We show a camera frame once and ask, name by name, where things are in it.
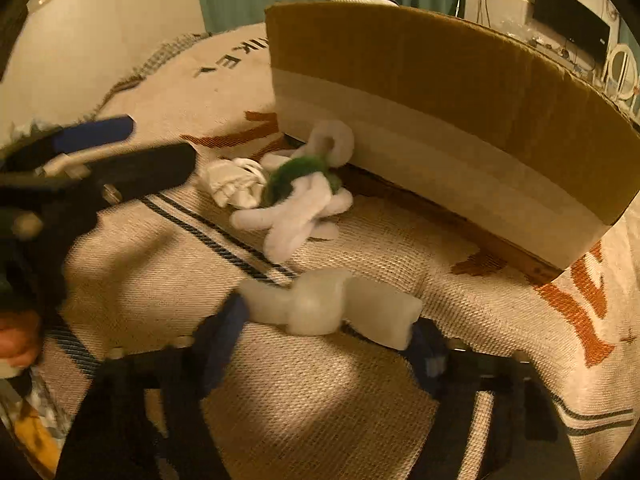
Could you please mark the black wall television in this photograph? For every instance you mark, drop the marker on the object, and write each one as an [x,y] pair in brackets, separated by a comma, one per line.
[575,22]

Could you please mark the person's left hand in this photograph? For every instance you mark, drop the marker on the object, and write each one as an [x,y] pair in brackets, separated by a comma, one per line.
[20,338]

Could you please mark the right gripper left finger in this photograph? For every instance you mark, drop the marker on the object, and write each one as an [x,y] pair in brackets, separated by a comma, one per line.
[147,406]

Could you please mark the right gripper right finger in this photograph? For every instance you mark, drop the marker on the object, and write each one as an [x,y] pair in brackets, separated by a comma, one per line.
[526,437]

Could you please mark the cream printed woven blanket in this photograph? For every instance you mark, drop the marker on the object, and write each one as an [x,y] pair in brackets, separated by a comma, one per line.
[339,407]

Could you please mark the white oval vanity mirror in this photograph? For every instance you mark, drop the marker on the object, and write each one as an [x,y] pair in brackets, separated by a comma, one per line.
[621,73]

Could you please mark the brown cardboard box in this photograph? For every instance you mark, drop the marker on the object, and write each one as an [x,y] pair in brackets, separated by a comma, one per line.
[470,119]

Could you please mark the white folded sock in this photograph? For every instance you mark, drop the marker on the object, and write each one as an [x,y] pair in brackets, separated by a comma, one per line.
[237,182]

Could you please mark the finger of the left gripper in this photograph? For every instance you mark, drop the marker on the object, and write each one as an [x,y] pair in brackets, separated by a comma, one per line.
[119,178]
[48,143]

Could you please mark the white green plush toy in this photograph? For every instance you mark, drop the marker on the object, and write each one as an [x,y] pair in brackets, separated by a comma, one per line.
[301,193]

